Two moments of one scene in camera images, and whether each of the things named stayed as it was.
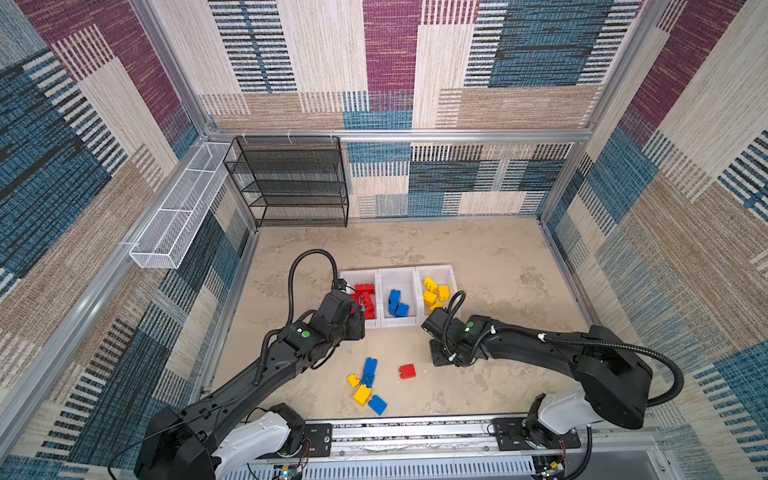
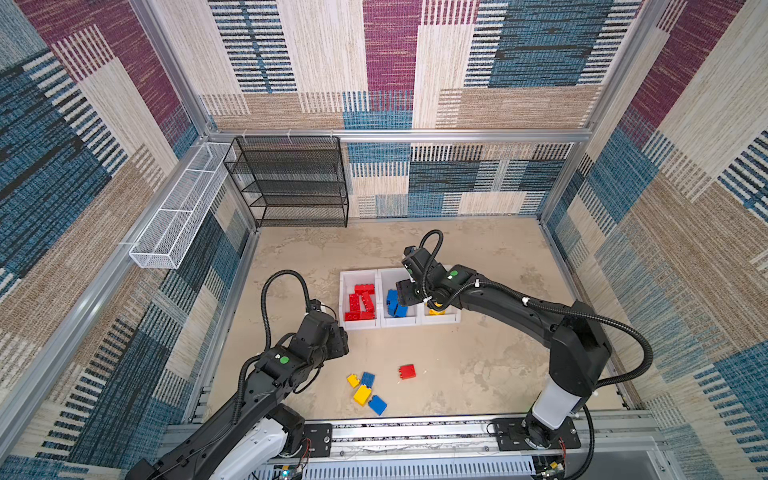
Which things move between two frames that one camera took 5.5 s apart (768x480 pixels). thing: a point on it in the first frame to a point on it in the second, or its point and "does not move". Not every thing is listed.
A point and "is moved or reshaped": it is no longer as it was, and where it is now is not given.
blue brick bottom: x=377 y=404 does not move
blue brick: x=402 y=310 does not move
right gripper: x=438 y=359 to x=406 y=296
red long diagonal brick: x=370 y=311 does not move
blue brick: x=394 y=301 does not move
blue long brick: x=369 y=371 is moved or reshaped
